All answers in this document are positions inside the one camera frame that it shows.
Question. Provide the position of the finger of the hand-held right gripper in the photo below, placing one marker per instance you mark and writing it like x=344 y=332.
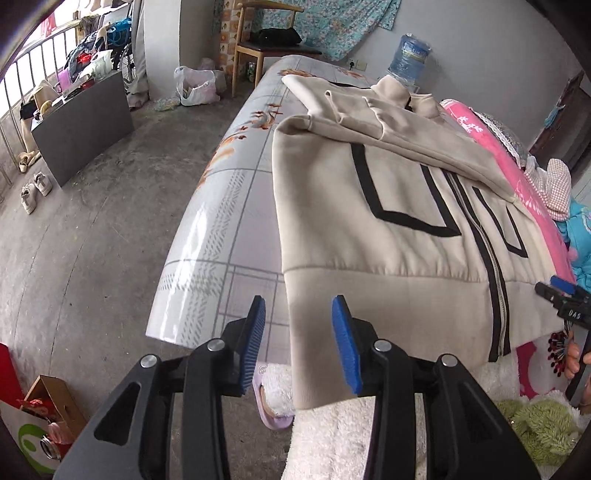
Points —
x=564 y=286
x=548 y=294

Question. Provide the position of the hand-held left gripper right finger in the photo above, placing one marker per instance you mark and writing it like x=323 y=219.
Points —
x=344 y=346

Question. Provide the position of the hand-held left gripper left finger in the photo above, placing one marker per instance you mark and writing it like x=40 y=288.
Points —
x=251 y=346

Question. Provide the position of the beige jacket with black trim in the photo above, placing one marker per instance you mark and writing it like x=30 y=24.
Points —
x=369 y=240

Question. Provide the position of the pile of clothes and bags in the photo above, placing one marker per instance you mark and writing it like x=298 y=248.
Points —
x=87 y=57

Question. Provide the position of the person's right hand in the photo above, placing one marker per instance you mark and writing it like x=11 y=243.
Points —
x=573 y=360

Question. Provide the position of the blue printed quilt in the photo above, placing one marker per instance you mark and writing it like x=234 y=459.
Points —
x=581 y=235

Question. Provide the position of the pink floral blanket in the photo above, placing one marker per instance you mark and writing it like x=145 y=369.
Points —
x=549 y=230

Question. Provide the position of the purple slipper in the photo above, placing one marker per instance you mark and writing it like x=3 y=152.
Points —
x=268 y=410

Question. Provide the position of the white fluffy rug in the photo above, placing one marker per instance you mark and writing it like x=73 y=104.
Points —
x=332 y=438

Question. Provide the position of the pink checked garment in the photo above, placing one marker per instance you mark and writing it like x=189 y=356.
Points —
x=556 y=184

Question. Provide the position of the bed with floral sheet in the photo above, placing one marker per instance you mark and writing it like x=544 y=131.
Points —
x=217 y=230

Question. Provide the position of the green plush toy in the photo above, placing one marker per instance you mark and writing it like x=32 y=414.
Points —
x=545 y=429

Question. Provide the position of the brown wooden door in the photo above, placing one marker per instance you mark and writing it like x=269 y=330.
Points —
x=568 y=134

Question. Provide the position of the floral pillow with lace trim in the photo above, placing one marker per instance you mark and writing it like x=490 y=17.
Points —
x=503 y=134

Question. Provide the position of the cardboard box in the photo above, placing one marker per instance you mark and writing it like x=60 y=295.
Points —
x=51 y=392

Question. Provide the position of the white and green bag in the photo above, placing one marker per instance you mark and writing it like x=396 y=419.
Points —
x=27 y=443

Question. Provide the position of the white plastic bag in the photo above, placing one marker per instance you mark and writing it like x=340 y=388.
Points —
x=198 y=90

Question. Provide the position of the white shoe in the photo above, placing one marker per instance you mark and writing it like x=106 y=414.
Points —
x=28 y=198
x=42 y=184

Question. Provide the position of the blue water jug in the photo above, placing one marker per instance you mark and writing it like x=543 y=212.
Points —
x=408 y=57

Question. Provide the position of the grey board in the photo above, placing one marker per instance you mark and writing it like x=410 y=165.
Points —
x=83 y=124

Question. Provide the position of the beige slipper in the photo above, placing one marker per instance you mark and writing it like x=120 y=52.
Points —
x=28 y=161

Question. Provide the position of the wooden chair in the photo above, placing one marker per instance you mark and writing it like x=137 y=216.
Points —
x=286 y=49

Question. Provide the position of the wheelchair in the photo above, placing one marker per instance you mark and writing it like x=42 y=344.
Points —
x=127 y=64

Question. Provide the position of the black bag on chair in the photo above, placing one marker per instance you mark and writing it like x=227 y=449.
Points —
x=277 y=36

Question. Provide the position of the orange patterned cabinet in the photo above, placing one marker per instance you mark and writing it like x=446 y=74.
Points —
x=227 y=32

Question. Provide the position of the blue floral hanging cloth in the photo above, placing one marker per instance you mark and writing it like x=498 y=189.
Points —
x=341 y=23

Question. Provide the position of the metal railing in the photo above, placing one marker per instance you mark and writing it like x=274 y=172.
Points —
x=14 y=92

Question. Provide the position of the wall socket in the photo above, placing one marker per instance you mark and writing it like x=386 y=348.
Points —
x=358 y=64

